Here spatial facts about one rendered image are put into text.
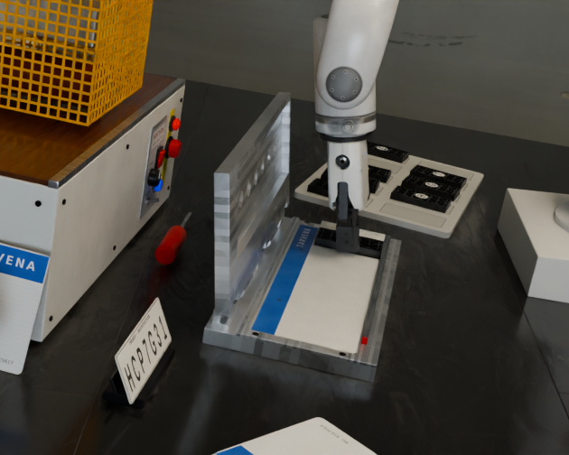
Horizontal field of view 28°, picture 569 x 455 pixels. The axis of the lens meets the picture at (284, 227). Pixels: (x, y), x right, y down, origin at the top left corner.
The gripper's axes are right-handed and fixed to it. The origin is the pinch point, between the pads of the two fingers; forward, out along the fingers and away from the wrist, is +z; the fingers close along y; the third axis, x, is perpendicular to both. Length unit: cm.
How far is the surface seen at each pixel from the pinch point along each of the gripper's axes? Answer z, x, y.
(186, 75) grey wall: 16, 75, 204
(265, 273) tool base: 0.5, 9.6, -13.7
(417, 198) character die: 4.4, -8.3, 33.9
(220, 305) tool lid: -2.9, 11.2, -33.4
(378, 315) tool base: 3.8, -6.0, -19.2
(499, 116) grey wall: 33, -26, 218
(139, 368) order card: -2, 17, -48
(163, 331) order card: -1.6, 16.7, -38.6
